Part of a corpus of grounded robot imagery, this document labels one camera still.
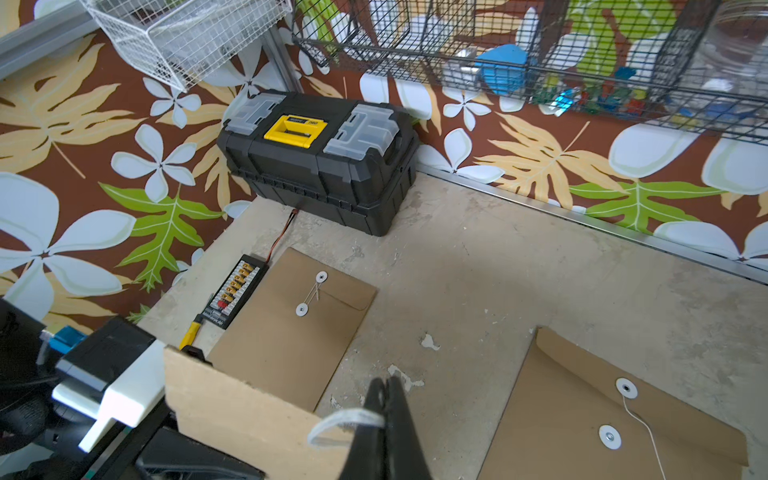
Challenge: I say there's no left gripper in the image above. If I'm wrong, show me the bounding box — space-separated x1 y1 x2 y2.
89 402 264 479

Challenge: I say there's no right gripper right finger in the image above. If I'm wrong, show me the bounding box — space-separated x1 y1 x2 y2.
383 376 432 480

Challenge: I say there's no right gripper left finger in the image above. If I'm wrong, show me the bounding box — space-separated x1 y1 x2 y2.
339 378 386 480

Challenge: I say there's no brown kraft file bag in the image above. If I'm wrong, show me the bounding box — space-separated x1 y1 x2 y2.
206 248 377 411

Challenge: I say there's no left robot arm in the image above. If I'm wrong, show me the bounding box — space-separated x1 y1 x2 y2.
1 301 265 479

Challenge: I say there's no black toolbox yellow latch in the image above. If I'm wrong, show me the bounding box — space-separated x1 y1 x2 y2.
217 90 421 237

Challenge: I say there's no blue object in basket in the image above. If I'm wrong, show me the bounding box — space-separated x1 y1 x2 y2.
477 44 528 96

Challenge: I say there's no clear plastic jar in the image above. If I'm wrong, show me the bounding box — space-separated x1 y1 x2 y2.
670 1 767 142

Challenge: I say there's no yellow handled screwdriver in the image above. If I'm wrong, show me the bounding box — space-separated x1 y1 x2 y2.
178 314 205 351

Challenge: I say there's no white wire basket left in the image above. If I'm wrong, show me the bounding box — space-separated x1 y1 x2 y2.
81 0 293 91

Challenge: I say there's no black wire basket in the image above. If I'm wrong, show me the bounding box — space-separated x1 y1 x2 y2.
290 1 767 145

